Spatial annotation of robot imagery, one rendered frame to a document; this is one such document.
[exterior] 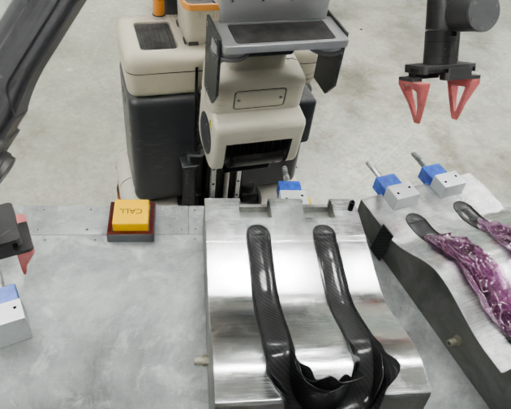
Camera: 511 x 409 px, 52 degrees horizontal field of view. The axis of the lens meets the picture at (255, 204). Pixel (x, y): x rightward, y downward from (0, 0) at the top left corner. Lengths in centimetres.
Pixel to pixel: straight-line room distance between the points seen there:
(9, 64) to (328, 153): 204
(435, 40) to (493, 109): 221
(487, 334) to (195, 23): 100
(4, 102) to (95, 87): 225
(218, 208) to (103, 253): 21
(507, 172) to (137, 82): 186
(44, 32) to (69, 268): 49
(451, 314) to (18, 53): 68
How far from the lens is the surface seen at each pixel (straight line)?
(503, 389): 85
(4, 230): 70
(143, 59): 141
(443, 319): 89
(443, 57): 96
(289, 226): 86
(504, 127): 304
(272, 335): 71
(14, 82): 54
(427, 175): 108
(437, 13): 96
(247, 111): 123
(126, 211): 94
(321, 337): 71
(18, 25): 53
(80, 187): 223
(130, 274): 90
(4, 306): 84
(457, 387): 88
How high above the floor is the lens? 151
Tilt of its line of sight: 45 degrees down
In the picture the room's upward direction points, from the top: 8 degrees clockwise
